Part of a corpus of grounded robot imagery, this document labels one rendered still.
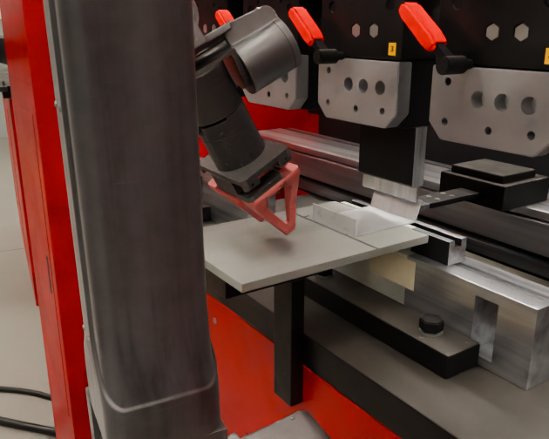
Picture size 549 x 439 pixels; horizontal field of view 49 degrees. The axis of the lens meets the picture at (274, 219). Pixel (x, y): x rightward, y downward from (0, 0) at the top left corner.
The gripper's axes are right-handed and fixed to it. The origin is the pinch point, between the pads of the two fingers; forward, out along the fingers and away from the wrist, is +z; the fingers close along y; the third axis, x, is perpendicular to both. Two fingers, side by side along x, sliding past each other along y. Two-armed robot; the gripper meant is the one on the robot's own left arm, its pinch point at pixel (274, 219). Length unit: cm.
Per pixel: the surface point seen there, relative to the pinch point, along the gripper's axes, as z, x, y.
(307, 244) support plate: 4.0, -1.3, -2.3
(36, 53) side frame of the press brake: -15, -2, 86
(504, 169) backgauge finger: 19.5, -36.7, 0.5
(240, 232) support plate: 2.0, 2.6, 5.7
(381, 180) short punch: 7.8, -17.1, 2.8
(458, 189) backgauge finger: 19.4, -30.1, 3.7
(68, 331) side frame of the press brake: 43, 30, 86
